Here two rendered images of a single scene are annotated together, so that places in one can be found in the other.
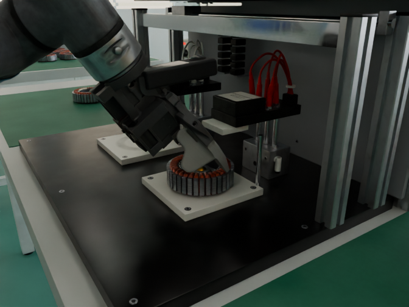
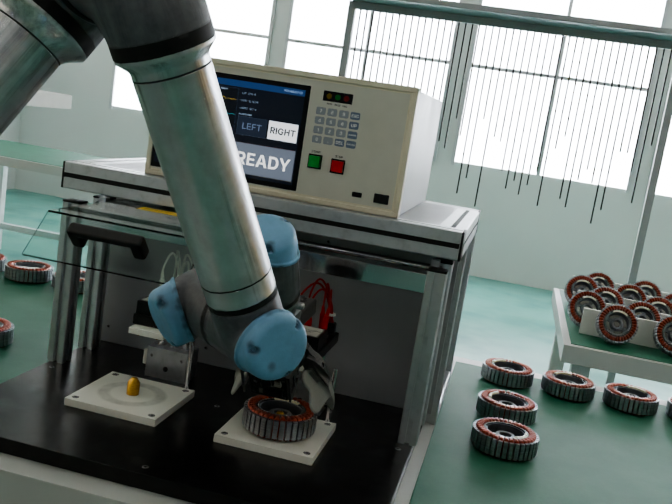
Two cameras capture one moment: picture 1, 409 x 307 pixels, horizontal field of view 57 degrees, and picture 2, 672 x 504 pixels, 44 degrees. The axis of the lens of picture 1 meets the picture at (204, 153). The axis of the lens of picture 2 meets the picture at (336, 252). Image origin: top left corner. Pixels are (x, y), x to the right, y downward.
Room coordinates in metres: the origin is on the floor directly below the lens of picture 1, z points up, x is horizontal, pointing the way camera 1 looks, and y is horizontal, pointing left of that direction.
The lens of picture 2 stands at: (-0.31, 0.82, 1.26)
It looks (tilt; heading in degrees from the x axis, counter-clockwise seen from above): 9 degrees down; 315
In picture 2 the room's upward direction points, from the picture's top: 9 degrees clockwise
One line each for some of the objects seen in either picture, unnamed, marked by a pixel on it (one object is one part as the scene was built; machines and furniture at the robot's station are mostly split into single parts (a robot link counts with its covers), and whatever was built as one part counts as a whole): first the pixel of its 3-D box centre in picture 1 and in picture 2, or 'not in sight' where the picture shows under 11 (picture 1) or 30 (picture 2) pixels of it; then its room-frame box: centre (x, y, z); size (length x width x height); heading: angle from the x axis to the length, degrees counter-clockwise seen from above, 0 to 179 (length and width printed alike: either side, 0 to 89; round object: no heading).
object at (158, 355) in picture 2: (196, 123); (171, 360); (0.85, 0.02, 0.80); 0.07 x 0.05 x 0.06; 33
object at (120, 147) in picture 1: (140, 144); (132, 397); (0.77, 0.14, 0.78); 0.15 x 0.15 x 0.01; 33
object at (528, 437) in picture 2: not in sight; (504, 438); (0.40, -0.36, 0.77); 0.11 x 0.11 x 0.04
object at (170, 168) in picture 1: (200, 172); (279, 416); (0.57, 0.01, 0.80); 0.11 x 0.11 x 0.04
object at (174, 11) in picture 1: (185, 11); not in sight; (0.94, 0.04, 1.05); 0.06 x 0.04 x 0.04; 33
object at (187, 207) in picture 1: (200, 185); (277, 432); (0.57, 0.01, 0.78); 0.15 x 0.15 x 0.01; 33
